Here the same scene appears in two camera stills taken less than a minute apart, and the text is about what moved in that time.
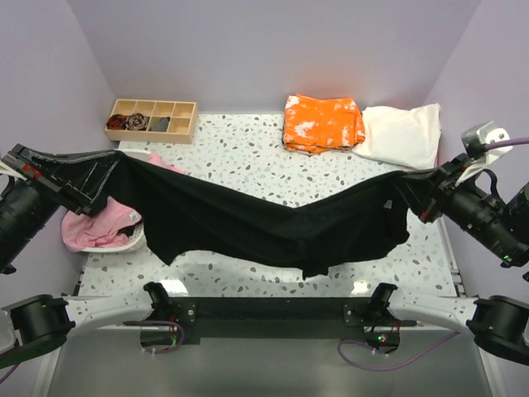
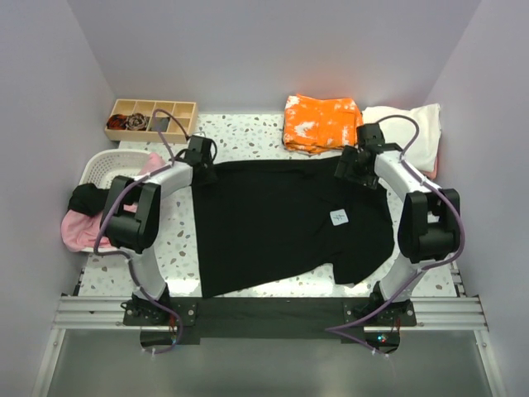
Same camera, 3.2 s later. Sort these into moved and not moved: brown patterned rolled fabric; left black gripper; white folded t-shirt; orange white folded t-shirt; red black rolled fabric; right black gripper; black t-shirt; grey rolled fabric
Moved: left black gripper; right black gripper; black t-shirt
Not moved: brown patterned rolled fabric; red black rolled fabric; white folded t-shirt; orange white folded t-shirt; grey rolled fabric
